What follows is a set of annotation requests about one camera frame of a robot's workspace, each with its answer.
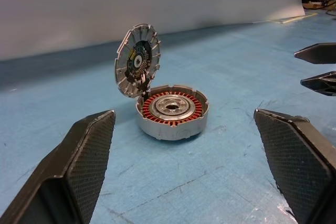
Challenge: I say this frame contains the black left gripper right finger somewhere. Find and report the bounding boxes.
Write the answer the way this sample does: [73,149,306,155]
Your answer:
[253,108,336,224]

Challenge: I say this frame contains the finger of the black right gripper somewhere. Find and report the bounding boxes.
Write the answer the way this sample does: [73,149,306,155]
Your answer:
[300,71,336,97]
[293,42,336,65]

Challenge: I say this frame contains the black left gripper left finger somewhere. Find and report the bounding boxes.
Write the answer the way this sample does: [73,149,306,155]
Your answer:
[0,109,117,224]

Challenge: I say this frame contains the silver motor housing copper windings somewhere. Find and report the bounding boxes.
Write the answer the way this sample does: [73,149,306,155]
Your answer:
[135,84,210,141]

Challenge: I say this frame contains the silver finned motor cover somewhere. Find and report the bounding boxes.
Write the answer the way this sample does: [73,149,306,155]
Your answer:
[114,23,161,99]

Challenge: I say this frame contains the blue plastic table cover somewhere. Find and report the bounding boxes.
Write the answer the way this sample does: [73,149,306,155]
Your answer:
[0,11,336,224]

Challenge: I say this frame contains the white backdrop sheet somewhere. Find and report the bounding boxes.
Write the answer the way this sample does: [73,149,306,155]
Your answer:
[0,0,307,61]

